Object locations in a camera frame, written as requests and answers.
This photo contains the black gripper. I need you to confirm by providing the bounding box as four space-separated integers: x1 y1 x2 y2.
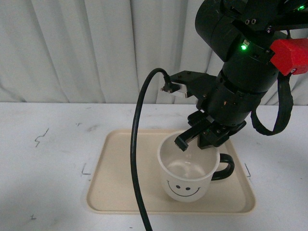
174 84 260 152

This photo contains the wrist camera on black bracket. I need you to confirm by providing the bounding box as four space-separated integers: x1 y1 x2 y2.
161 71 220 113

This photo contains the white smiley face mug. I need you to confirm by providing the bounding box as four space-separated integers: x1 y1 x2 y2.
157 131 235 203

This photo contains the white pleated curtain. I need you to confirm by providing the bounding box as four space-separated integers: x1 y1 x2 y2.
0 0 308 106

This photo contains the black camera cable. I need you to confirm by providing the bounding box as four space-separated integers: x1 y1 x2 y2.
130 68 172 231

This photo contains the beige plastic tray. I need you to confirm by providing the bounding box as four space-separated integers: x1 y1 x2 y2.
87 129 256 215

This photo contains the black braided cable loop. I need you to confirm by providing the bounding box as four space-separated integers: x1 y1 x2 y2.
250 28 294 136

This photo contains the red plastic block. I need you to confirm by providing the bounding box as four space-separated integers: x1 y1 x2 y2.
270 38 308 76

